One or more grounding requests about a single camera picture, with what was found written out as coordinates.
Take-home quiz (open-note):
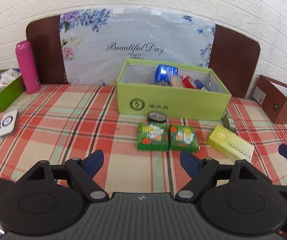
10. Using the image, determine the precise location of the toothpick pack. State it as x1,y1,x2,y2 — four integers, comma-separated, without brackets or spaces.
169,75,185,88

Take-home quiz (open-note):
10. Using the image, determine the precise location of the blue plastic box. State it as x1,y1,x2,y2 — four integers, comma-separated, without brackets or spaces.
154,64,178,83

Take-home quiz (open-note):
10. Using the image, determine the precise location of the green soap pack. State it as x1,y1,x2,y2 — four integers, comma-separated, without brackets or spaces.
137,122,169,151
168,125,200,153

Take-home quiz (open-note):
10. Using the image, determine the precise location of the yellow medicine box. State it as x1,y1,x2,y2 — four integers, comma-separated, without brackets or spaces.
207,125,254,162

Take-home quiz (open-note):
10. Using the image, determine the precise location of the plaid red bedsheet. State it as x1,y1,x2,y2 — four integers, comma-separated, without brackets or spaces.
0,85,287,193

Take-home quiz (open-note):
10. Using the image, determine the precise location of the brown cardboard box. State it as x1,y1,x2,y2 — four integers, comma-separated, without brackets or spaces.
252,75,287,124

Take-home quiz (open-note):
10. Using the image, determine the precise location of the small olive green box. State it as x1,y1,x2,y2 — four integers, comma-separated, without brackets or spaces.
222,113,237,133

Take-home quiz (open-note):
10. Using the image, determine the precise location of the black tape roll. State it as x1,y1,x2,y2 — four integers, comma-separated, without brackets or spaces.
147,111,167,123

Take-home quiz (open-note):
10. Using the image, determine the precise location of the light green storage box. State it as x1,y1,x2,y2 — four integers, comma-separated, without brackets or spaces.
116,59,231,121

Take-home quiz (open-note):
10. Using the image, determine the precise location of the blue packet under glove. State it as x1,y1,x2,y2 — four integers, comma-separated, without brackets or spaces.
194,79,208,91

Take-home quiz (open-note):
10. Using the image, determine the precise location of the red white small box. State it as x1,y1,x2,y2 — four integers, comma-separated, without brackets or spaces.
182,76,197,89

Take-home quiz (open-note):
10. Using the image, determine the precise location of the steel wool scrubber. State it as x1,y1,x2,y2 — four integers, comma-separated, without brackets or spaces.
155,80,170,87

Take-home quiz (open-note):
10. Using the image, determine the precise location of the pink thermos bottle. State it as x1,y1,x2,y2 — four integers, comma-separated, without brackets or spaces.
15,40,41,94

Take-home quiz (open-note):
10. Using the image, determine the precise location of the dark green tray box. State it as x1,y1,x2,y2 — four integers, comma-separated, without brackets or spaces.
0,69,26,112

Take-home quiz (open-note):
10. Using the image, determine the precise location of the dark brown wooden headboard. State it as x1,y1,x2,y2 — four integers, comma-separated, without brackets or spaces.
26,15,261,98

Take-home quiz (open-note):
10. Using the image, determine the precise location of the floral Beautiful Day pillow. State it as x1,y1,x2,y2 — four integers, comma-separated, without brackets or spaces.
59,7,216,85

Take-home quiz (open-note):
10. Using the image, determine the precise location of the white wireless charger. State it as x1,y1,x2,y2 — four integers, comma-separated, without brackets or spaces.
0,109,18,138

